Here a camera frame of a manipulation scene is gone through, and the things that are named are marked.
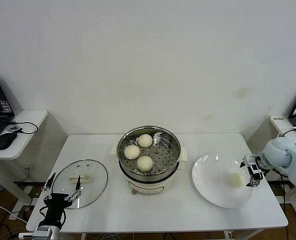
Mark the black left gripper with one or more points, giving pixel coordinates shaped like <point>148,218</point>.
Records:
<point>56,207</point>

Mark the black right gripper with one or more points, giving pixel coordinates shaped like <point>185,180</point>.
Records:
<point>255,171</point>

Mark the white steamed baozi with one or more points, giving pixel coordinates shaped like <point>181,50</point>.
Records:
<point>236,179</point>
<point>132,152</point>
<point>145,163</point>
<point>145,140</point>

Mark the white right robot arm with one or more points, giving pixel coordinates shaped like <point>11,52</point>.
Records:
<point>278,152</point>

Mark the perforated steel steamer basket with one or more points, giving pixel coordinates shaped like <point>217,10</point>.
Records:
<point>165,157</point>

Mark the white round plate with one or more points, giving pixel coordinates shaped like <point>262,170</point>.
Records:
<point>208,180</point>

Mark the white side table rounded top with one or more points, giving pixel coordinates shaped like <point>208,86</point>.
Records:
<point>30,140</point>

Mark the black computer mouse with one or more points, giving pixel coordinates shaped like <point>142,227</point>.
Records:
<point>3,142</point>

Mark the small patterned black dongle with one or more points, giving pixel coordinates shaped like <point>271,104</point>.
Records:
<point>14,128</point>

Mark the cream electric cooker pot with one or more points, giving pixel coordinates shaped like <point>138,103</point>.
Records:
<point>150,186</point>

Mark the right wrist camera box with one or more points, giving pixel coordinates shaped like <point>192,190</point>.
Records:
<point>252,159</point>

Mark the white wall socket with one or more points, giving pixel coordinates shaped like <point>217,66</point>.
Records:
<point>28,165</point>

